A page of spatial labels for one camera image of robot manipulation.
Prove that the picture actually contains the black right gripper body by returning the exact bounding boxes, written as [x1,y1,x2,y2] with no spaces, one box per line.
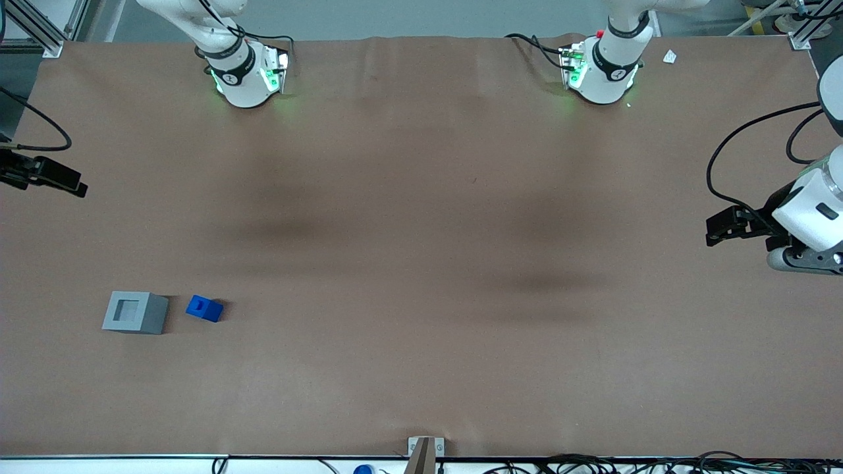
[0,147,34,192]

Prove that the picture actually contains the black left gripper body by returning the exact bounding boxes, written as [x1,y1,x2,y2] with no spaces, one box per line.
[743,186,802,239]

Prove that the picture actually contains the blue cube part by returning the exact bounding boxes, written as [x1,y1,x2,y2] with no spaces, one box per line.
[185,295,225,323]

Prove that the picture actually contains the gray square base block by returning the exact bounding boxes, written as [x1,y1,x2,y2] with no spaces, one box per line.
[101,290,170,335]

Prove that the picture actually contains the green lit base connector box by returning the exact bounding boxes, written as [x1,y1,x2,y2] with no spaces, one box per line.
[558,42,588,91]
[260,47,292,95]

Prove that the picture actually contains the brown paper table cover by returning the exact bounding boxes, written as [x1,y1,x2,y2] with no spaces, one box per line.
[0,33,843,459]

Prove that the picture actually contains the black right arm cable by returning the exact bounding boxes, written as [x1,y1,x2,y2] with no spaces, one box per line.
[0,86,73,152]

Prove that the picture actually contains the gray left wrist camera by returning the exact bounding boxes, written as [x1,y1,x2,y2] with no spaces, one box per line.
[766,245,843,276]

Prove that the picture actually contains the long black left arm cable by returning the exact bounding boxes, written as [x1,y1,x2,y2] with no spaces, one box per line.
[706,101,824,224]

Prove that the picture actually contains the short black cable loop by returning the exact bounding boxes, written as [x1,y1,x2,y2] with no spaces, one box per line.
[786,108,825,165]

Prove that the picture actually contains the aluminum frame profile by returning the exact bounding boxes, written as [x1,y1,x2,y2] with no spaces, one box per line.
[728,0,843,51]
[0,0,93,60]

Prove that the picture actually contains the black cable bundle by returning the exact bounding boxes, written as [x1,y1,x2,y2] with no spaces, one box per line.
[484,450,843,474]

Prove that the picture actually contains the gray camera mount bracket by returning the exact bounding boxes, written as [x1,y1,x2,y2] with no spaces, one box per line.
[403,436,446,474]

